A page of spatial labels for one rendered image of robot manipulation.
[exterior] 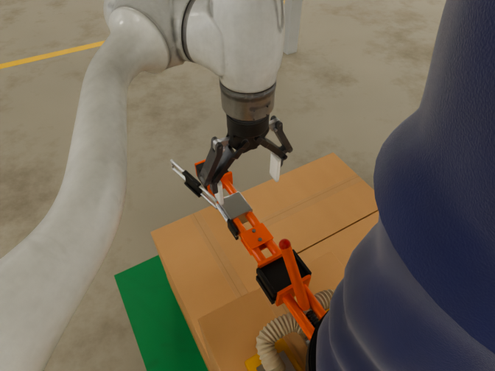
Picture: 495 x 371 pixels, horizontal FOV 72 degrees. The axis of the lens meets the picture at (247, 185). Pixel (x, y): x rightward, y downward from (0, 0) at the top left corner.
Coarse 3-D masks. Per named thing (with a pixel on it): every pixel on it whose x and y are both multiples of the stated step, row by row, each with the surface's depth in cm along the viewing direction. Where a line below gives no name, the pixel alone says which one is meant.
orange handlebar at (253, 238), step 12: (228, 180) 92; (228, 192) 90; (252, 216) 84; (240, 228) 82; (252, 228) 81; (264, 228) 81; (252, 240) 79; (264, 240) 79; (252, 252) 78; (276, 252) 78; (288, 300) 70; (312, 300) 70; (300, 312) 69; (324, 312) 69; (300, 324) 68
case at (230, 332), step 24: (312, 264) 92; (336, 264) 92; (312, 288) 88; (216, 312) 84; (240, 312) 84; (264, 312) 84; (216, 336) 80; (240, 336) 80; (288, 336) 80; (216, 360) 77; (240, 360) 76
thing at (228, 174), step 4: (204, 160) 95; (196, 164) 94; (200, 164) 94; (196, 168) 94; (200, 168) 93; (196, 172) 97; (228, 172) 92; (224, 176) 91; (228, 176) 92; (200, 180) 96; (232, 180) 94; (232, 184) 96
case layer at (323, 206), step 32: (320, 160) 175; (256, 192) 161; (288, 192) 161; (320, 192) 161; (352, 192) 161; (192, 224) 149; (224, 224) 149; (288, 224) 149; (320, 224) 149; (352, 224) 150; (160, 256) 153; (192, 256) 139; (224, 256) 139; (192, 288) 130; (224, 288) 130; (256, 288) 130; (192, 320) 122
